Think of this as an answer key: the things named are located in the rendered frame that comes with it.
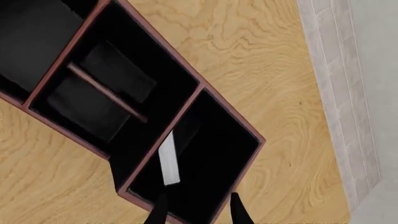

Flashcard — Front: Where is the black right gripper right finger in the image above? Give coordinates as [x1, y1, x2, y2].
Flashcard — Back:
[229, 192, 256, 224]

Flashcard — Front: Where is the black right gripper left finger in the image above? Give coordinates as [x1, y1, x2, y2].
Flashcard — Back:
[144, 192, 169, 224]

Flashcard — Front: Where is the red-brown desk caddy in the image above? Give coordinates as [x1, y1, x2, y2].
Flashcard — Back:
[0, 0, 267, 224]

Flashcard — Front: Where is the black book with white pages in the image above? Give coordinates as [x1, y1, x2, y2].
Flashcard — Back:
[157, 129, 182, 187]

